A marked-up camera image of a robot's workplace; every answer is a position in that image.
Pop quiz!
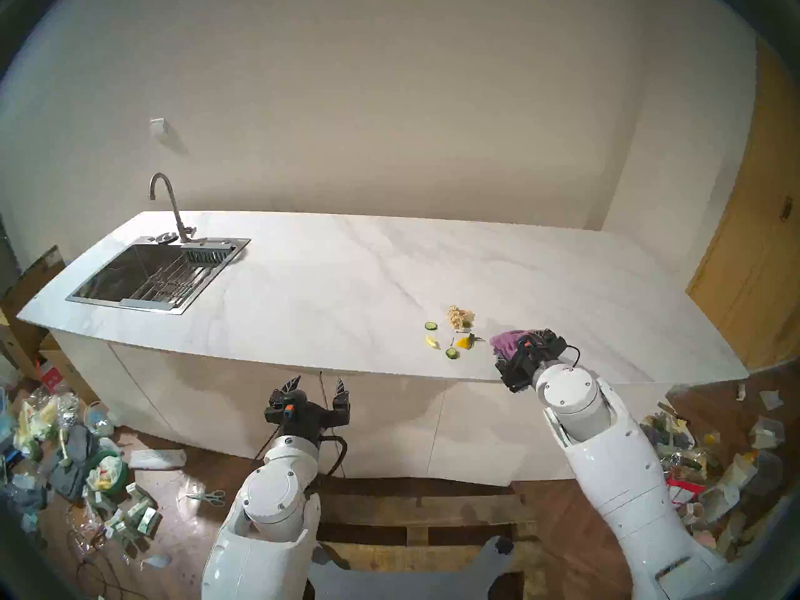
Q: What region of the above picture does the white foam mesh sleeve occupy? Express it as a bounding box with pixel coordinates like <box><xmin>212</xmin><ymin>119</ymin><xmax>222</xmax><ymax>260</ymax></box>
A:
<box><xmin>128</xmin><ymin>449</ymin><xmax>187</xmax><ymax>470</ymax></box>

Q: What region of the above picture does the cardboard box with red print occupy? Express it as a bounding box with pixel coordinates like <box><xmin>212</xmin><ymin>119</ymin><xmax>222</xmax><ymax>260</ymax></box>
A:
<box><xmin>37</xmin><ymin>352</ymin><xmax>101</xmax><ymax>406</ymax></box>

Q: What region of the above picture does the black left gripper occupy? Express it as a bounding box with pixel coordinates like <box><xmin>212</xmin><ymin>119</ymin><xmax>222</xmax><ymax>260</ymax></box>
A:
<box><xmin>264</xmin><ymin>375</ymin><xmax>351</xmax><ymax>444</ymax></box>

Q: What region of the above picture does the wooden door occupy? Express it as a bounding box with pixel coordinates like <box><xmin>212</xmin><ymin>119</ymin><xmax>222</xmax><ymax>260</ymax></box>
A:
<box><xmin>686</xmin><ymin>36</ymin><xmax>800</xmax><ymax>371</ymax></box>

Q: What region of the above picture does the clear plastic box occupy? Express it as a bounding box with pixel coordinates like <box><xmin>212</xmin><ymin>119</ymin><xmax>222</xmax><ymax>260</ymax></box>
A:
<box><xmin>753</xmin><ymin>449</ymin><xmax>783</xmax><ymax>493</ymax></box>

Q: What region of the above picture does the clear plastic container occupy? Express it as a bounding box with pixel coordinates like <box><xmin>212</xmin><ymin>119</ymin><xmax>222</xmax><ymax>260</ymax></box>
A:
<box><xmin>750</xmin><ymin>417</ymin><xmax>785</xmax><ymax>449</ymax></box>

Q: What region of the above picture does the wooden pallet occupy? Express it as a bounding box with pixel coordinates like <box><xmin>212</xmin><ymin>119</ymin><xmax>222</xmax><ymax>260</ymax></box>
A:
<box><xmin>306</xmin><ymin>477</ymin><xmax>538</xmax><ymax>600</ymax></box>

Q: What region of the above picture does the steel sink drying rack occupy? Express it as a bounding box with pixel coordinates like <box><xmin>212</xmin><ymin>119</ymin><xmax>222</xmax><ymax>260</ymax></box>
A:
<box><xmin>125</xmin><ymin>242</ymin><xmax>233</xmax><ymax>309</ymax></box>

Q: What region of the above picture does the white kitchen cabinet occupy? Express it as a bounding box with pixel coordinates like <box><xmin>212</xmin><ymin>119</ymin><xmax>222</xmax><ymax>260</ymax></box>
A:
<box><xmin>50</xmin><ymin>330</ymin><xmax>673</xmax><ymax>487</ymax></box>

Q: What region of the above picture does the clear plastic cup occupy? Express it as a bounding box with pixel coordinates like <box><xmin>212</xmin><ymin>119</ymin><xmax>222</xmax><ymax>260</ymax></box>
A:
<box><xmin>84</xmin><ymin>401</ymin><xmax>116</xmax><ymax>437</ymax></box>

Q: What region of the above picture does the brown cardboard box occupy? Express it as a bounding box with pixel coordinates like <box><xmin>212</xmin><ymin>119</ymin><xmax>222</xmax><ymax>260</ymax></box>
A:
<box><xmin>0</xmin><ymin>246</ymin><xmax>66</xmax><ymax>381</ymax></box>

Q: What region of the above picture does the purple cleaning cloth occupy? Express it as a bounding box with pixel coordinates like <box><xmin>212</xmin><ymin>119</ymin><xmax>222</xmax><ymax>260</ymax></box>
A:
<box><xmin>489</xmin><ymin>330</ymin><xmax>532</xmax><ymax>359</ymax></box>

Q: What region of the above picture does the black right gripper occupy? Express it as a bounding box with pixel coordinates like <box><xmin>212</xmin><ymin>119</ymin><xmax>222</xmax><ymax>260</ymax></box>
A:
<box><xmin>496</xmin><ymin>330</ymin><xmax>568</xmax><ymax>393</ymax></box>

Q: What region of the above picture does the stainless steel sink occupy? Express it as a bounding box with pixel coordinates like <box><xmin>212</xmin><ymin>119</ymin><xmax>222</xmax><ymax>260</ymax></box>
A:
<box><xmin>66</xmin><ymin>236</ymin><xmax>251</xmax><ymax>315</ymax></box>

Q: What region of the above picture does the grey bag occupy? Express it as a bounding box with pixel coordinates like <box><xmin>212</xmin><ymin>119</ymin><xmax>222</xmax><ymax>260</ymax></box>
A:
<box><xmin>50</xmin><ymin>425</ymin><xmax>99</xmax><ymax>503</ymax></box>

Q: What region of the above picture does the green bowl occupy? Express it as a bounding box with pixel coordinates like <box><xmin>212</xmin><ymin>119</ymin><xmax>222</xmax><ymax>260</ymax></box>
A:
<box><xmin>86</xmin><ymin>452</ymin><xmax>128</xmax><ymax>494</ymax></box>

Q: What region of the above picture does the red snack packet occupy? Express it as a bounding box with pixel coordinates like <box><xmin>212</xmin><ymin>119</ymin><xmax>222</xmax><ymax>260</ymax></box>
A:
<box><xmin>666</xmin><ymin>477</ymin><xmax>704</xmax><ymax>506</ymax></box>

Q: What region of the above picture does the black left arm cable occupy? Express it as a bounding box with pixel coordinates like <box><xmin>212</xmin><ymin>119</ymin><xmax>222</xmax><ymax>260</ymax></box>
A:
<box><xmin>250</xmin><ymin>417</ymin><xmax>348</xmax><ymax>481</ymax></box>

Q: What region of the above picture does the steel gooseneck faucet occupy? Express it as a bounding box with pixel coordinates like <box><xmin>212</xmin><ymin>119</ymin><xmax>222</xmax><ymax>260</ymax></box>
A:
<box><xmin>149</xmin><ymin>172</ymin><xmax>207</xmax><ymax>243</ymax></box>

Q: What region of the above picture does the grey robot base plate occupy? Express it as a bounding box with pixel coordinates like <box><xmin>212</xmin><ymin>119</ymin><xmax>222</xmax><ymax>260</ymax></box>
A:
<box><xmin>306</xmin><ymin>536</ymin><xmax>514</xmax><ymax>600</ymax></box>

